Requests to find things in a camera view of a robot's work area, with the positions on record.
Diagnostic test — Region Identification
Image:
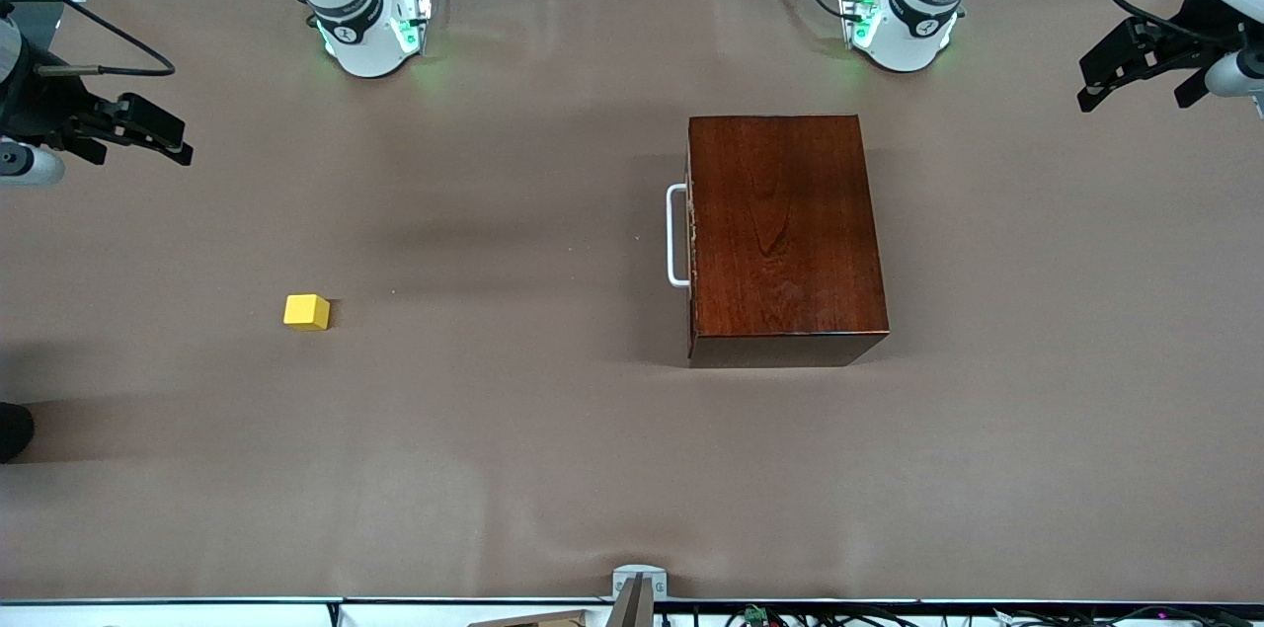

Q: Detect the dark wooden cabinet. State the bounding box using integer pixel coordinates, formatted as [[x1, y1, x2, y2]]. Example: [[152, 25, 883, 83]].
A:
[[687, 115, 891, 369]]

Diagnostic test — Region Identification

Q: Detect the light wooden board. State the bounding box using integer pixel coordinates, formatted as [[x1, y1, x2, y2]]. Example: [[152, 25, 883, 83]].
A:
[[466, 609, 593, 627]]

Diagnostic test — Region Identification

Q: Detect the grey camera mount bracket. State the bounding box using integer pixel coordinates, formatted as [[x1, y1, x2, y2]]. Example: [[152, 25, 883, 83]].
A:
[[612, 565, 669, 627]]

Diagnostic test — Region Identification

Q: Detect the brown table cloth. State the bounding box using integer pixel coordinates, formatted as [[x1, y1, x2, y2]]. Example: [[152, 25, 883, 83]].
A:
[[0, 0, 1264, 604]]

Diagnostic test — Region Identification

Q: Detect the white table edge rail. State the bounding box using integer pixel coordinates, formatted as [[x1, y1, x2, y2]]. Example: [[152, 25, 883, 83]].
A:
[[0, 597, 1264, 627]]

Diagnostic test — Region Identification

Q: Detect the wooden drawer with white handle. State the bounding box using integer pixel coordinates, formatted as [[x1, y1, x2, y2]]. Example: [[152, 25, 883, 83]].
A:
[[667, 183, 695, 289]]

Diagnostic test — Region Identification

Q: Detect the black round object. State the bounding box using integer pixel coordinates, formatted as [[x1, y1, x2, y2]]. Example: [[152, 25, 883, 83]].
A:
[[0, 403, 36, 463]]

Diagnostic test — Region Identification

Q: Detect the yellow cube block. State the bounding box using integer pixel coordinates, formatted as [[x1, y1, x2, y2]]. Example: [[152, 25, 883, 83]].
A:
[[283, 294, 332, 332]]

